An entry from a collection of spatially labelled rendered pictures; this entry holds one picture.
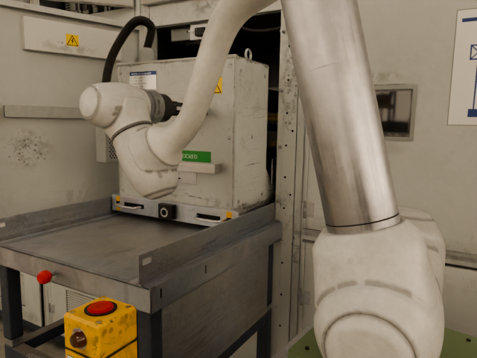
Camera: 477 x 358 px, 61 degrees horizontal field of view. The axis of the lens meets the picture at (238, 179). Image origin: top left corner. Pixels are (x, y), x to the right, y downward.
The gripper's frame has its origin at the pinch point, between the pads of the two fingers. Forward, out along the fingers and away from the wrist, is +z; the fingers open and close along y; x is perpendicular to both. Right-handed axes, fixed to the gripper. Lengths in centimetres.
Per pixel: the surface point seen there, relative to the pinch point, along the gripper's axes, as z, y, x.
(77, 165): 1, -58, -21
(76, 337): -65, 24, -35
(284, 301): 27, 19, -67
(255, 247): 6.6, 17.1, -42.0
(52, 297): 25, -113, -97
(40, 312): 25, -123, -108
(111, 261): -33, -3, -38
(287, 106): 26.9, 17.3, 2.3
